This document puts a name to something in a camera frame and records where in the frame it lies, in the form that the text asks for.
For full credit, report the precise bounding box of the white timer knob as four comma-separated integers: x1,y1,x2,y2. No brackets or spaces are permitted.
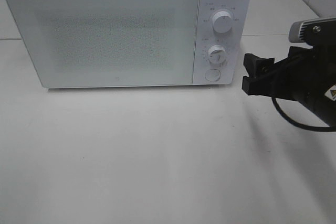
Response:
207,45,227,65

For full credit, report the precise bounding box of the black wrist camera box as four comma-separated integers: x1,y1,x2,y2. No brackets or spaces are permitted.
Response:
288,17,335,46

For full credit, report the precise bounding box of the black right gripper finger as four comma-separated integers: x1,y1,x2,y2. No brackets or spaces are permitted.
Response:
241,76,271,97
243,53,275,77

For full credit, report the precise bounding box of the round door release button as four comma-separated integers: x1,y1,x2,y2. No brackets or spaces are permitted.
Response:
205,69,221,82

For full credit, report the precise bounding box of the upper white power knob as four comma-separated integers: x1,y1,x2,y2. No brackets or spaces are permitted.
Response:
212,10,233,34

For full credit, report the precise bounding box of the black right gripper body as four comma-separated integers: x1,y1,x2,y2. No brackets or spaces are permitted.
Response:
267,46,335,127

